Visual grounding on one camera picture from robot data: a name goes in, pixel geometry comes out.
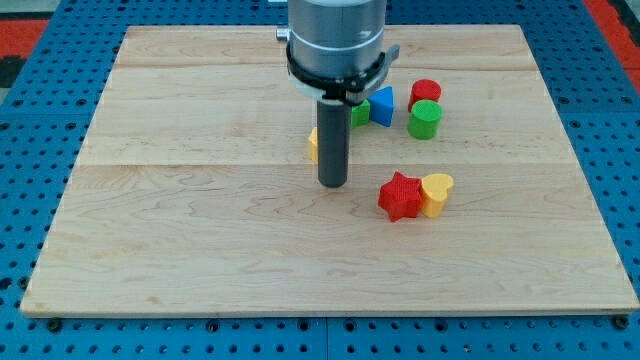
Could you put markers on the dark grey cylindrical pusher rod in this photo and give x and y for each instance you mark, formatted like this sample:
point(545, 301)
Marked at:
point(333, 136)

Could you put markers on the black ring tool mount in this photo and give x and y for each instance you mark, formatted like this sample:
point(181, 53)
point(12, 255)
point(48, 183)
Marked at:
point(346, 90)

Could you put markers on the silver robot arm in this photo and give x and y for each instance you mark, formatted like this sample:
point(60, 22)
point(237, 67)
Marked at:
point(335, 56)

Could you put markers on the yellow heart block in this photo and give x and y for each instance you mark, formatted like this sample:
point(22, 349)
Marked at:
point(435, 190)

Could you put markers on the green cube block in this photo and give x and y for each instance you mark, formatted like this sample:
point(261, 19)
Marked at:
point(360, 114)

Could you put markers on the yellow block behind rod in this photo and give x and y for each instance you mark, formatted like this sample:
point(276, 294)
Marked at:
point(313, 146)

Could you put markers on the blue triangle block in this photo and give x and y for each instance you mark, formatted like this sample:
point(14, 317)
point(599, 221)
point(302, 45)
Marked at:
point(382, 106)

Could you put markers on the red cylinder block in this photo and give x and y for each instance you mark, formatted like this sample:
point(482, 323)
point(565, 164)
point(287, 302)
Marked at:
point(424, 89)

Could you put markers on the green cylinder block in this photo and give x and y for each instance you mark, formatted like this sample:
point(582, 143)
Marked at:
point(425, 119)

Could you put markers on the red star block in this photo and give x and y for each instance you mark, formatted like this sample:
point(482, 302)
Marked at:
point(401, 197)

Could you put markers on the light wooden board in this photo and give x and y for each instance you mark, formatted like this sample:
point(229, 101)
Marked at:
point(193, 195)

